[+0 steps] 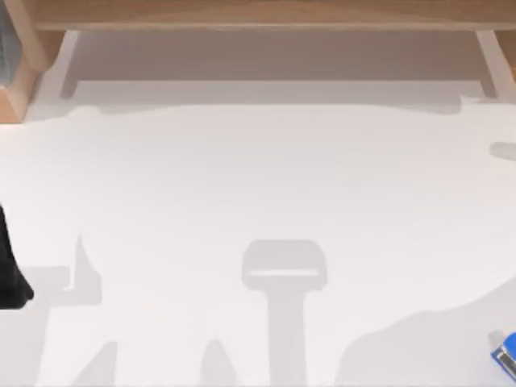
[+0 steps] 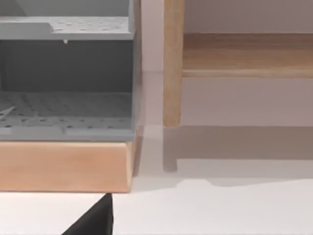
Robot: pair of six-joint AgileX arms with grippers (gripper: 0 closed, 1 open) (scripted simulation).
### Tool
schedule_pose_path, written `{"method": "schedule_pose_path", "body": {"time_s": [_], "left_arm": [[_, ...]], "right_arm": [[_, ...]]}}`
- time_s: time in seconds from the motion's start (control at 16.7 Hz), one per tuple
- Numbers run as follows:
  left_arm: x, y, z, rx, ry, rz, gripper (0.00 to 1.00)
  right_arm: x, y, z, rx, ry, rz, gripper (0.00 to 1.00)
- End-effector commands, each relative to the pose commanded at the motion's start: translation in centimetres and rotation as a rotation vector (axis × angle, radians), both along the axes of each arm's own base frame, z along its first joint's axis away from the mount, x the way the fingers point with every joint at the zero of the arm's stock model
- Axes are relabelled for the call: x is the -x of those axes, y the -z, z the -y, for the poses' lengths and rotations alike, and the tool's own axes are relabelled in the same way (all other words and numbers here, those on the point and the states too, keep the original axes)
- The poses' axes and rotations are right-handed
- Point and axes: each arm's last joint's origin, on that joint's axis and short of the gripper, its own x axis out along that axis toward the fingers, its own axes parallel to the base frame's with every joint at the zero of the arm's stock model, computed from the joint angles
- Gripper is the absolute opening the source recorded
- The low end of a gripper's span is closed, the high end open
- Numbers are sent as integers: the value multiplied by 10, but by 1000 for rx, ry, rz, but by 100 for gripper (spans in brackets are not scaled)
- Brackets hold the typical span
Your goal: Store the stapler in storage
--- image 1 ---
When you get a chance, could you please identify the wooden shelf unit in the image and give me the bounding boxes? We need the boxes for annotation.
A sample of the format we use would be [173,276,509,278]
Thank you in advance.
[0,0,516,124]

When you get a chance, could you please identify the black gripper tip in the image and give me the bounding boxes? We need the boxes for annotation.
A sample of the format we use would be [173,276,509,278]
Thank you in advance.
[0,206,35,310]

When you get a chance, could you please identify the blue stapler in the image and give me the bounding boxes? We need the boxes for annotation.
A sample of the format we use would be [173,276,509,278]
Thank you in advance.
[489,331,516,380]

